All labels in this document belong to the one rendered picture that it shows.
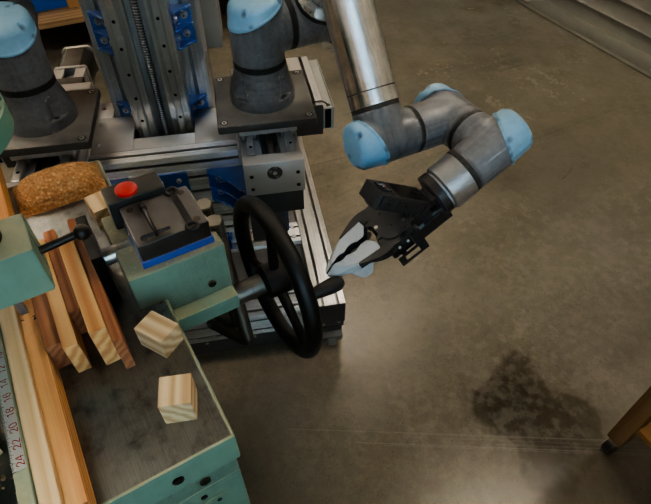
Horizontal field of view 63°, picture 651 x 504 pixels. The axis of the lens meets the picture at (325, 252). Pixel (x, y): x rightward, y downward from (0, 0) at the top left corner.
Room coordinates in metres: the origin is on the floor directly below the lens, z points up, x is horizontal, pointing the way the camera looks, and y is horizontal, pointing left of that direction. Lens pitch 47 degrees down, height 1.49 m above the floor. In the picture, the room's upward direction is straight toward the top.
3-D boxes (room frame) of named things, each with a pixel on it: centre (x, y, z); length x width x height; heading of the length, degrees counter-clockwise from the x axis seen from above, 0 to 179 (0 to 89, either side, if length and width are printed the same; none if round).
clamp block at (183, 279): (0.53, 0.23, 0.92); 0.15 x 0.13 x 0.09; 31
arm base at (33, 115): (1.03, 0.63, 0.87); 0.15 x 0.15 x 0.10
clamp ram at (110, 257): (0.50, 0.28, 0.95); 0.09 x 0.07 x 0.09; 31
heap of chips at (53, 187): (0.69, 0.45, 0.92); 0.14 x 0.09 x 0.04; 121
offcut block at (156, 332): (0.39, 0.21, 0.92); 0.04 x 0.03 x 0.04; 61
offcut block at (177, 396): (0.29, 0.17, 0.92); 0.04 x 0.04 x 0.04; 10
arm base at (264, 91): (1.12, 0.15, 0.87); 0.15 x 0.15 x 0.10
